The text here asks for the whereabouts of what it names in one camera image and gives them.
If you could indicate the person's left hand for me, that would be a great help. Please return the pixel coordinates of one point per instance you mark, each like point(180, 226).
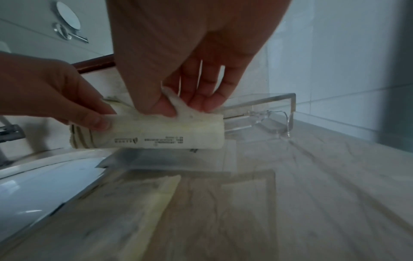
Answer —
point(48, 89)

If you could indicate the person's right hand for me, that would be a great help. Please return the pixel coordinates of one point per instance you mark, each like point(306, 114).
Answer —
point(193, 38)

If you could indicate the white toiletry packet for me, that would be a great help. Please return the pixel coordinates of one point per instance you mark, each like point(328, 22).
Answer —
point(161, 135)

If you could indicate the white sink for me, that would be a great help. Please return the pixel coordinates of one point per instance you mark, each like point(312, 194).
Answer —
point(38, 183)

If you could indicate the beige marble countertop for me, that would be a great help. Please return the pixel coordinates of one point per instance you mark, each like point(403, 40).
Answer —
point(322, 191)

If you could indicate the chrome faucet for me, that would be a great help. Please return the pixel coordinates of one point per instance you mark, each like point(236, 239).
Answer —
point(9, 132)

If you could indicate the wooden framed mirror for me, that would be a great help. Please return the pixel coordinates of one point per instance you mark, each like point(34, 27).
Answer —
point(32, 20)

